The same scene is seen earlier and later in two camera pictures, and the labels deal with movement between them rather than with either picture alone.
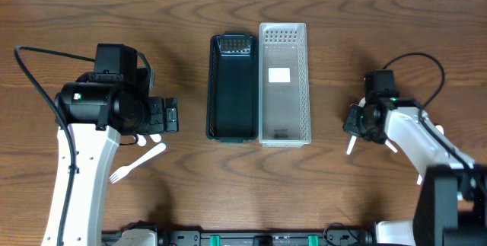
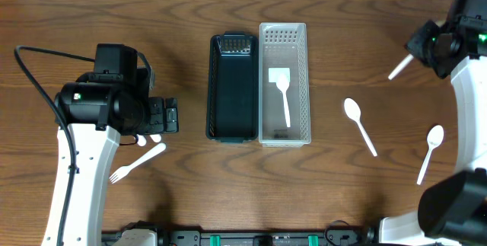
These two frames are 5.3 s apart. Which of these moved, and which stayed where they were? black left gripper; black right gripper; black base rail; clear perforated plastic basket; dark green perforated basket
Moved: black right gripper
Stayed: black base rail; dark green perforated basket; black left gripper; clear perforated plastic basket
